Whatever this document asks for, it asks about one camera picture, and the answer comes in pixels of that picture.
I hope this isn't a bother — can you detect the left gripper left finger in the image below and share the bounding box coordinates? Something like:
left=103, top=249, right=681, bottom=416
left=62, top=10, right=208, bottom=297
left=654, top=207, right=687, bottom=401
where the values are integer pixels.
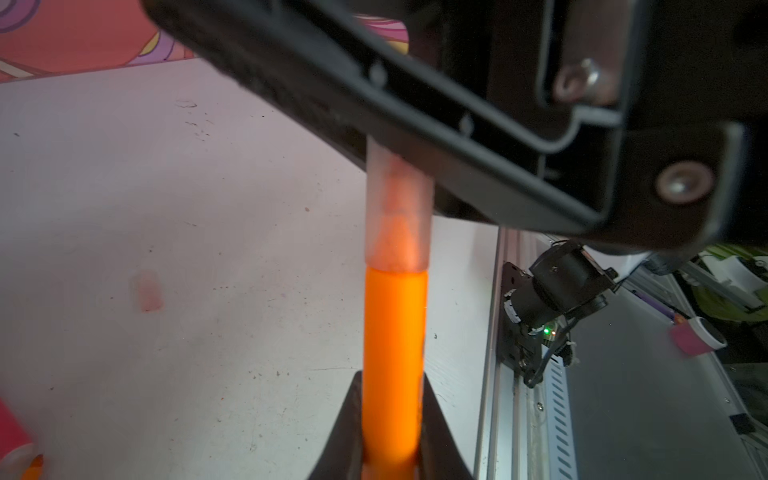
left=308, top=371, right=364, bottom=480

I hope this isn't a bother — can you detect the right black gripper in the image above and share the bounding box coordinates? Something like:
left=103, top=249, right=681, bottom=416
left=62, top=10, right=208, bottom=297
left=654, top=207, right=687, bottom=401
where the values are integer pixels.
left=143, top=1, right=767, bottom=250

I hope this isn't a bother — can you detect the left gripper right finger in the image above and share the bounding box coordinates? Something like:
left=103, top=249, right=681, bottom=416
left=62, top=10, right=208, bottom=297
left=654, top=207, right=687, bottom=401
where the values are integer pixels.
left=418, top=375, right=473, bottom=480

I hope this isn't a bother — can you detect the orange highlighter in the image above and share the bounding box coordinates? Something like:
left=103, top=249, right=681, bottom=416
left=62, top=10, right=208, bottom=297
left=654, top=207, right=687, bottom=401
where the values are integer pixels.
left=361, top=267, right=428, bottom=479
left=20, top=454, right=44, bottom=480

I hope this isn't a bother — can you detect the pink highlighter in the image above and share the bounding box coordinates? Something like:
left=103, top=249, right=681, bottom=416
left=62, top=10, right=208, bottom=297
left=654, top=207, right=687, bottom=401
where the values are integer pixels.
left=1, top=402, right=40, bottom=479

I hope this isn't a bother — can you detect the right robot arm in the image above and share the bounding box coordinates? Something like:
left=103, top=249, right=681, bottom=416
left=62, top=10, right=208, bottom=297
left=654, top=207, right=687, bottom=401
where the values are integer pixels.
left=143, top=1, right=767, bottom=386

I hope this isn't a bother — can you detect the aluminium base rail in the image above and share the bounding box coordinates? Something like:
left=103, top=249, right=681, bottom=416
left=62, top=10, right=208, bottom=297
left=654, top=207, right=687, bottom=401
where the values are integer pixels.
left=469, top=227, right=579, bottom=479

